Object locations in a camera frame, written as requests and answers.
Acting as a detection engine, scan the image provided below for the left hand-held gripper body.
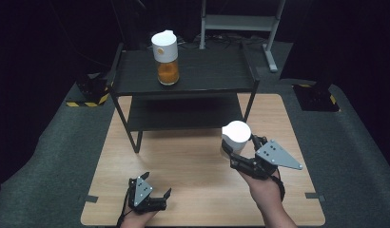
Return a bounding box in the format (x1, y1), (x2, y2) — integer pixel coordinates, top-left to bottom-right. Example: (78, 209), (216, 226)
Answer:
(127, 176), (168, 214)

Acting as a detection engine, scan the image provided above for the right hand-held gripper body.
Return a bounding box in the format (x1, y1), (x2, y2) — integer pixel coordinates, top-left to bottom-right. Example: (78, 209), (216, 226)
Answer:
(229, 139), (303, 181)

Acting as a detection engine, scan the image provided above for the black two-tier rack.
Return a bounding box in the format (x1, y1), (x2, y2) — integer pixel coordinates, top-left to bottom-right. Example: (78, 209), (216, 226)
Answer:
(108, 41), (261, 154)

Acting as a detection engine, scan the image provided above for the orange powder glass jar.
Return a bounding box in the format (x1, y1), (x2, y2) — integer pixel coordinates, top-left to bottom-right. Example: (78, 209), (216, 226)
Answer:
(150, 29), (181, 86)

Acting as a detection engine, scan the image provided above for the person's left hand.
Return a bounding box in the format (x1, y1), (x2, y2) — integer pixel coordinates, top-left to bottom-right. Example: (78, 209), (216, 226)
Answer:
(119, 209), (160, 228)

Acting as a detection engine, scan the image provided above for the person's right hand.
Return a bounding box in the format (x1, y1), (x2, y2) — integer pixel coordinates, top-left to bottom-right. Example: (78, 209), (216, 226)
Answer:
(239, 170), (284, 210)

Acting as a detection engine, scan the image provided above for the black block with striped edge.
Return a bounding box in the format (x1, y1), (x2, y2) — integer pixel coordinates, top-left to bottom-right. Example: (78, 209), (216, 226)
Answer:
(66, 72), (115, 108)
(292, 83), (341, 113)

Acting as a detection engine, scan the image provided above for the grey metal stand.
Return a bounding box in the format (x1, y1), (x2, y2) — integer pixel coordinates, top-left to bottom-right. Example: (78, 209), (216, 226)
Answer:
(199, 0), (286, 73)

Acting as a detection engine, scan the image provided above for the bundle of black cables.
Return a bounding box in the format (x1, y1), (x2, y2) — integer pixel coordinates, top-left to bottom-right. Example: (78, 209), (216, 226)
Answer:
(178, 32), (267, 49)

